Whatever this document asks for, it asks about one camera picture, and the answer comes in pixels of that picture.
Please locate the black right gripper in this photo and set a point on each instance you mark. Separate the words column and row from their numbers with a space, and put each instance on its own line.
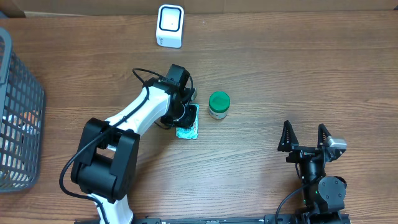
column 288, row 143

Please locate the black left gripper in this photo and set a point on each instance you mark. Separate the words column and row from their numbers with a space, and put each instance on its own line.
column 187, row 123

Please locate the green toilet tissue pack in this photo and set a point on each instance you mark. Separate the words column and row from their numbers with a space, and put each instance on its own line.
column 192, row 132

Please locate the green lid jar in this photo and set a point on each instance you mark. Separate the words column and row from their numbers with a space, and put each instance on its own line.
column 219, row 103

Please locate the orange white small packet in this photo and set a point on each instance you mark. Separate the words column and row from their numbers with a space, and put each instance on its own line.
column 27, row 125

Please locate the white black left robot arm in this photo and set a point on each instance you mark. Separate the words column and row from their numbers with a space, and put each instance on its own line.
column 103, row 168

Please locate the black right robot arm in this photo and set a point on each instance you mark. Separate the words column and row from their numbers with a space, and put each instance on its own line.
column 323, row 196

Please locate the white barcode scanner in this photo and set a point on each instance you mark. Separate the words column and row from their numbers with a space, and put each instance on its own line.
column 170, row 26

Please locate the dark grey mesh basket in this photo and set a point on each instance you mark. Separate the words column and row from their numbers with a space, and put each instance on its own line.
column 23, row 103

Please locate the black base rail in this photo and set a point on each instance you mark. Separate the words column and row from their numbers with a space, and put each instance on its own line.
column 267, row 219

